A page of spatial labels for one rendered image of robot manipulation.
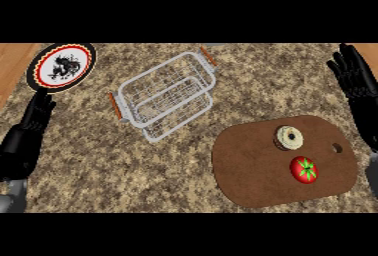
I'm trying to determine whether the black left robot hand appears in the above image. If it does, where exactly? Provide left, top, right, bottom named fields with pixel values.
left=0, top=87, right=57, bottom=183

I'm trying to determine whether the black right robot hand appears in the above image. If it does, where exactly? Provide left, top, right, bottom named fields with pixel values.
left=324, top=42, right=378, bottom=154

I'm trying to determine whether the cream frosted cupcake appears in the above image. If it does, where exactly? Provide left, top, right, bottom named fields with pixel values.
left=271, top=124, right=307, bottom=152

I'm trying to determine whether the brown wooden cutting board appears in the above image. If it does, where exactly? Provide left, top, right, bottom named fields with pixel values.
left=211, top=115, right=358, bottom=209

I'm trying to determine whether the white plate with dragon print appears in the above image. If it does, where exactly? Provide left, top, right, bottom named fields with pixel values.
left=25, top=43, right=97, bottom=94

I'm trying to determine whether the red tomato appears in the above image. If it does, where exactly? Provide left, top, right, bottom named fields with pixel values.
left=288, top=155, right=320, bottom=185

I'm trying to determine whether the white wire tiered basket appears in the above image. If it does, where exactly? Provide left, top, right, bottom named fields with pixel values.
left=106, top=46, right=218, bottom=144

